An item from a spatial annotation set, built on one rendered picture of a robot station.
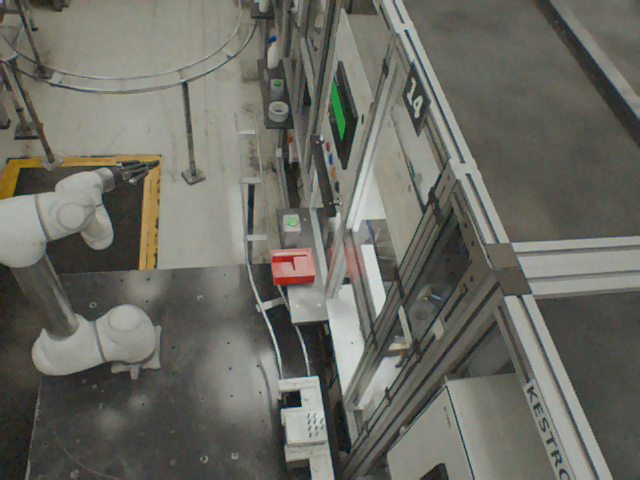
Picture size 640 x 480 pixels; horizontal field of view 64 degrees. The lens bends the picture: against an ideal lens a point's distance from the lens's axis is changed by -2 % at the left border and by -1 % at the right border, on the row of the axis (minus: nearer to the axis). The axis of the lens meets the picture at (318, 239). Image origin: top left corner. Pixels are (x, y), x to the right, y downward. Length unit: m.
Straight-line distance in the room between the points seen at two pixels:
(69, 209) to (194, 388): 0.90
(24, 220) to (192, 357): 0.90
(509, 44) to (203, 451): 1.59
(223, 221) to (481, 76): 2.41
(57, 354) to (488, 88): 1.53
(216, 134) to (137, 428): 2.37
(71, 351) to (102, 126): 2.36
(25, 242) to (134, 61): 3.18
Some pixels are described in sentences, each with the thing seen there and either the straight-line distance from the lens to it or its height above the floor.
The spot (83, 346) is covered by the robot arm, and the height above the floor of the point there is 0.93.
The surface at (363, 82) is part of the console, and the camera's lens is 1.37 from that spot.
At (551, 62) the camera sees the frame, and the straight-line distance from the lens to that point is 1.30.
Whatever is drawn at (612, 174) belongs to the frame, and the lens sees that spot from 1.08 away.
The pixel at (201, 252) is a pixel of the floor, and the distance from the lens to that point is 3.20.
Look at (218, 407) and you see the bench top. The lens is 2.05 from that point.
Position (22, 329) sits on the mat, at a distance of 3.13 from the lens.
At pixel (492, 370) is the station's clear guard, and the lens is 0.87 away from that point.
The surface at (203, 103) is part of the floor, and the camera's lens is 4.13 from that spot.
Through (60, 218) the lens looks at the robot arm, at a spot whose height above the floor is 1.51.
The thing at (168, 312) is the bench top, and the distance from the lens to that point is 2.22.
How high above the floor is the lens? 2.62
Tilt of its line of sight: 53 degrees down
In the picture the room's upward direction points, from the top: 12 degrees clockwise
